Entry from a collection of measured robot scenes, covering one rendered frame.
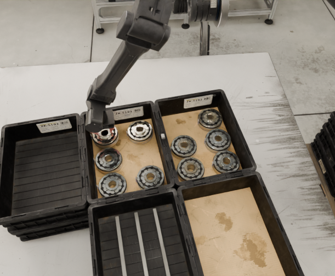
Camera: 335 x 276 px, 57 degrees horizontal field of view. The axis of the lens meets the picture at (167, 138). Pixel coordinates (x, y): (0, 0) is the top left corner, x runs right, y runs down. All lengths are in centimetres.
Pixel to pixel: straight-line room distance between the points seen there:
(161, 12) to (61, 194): 78
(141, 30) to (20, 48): 260
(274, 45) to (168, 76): 164
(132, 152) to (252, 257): 58
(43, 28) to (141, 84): 191
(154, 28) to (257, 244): 78
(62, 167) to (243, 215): 71
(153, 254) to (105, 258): 16
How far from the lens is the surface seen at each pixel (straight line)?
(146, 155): 124
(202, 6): 136
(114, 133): 126
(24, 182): 131
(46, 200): 124
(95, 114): 104
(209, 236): 112
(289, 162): 148
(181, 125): 133
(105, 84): 95
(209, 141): 126
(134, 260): 110
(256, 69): 181
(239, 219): 116
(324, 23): 361
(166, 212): 114
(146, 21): 72
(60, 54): 306
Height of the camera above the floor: 190
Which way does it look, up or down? 56 degrees down
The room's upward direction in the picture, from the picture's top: straight up
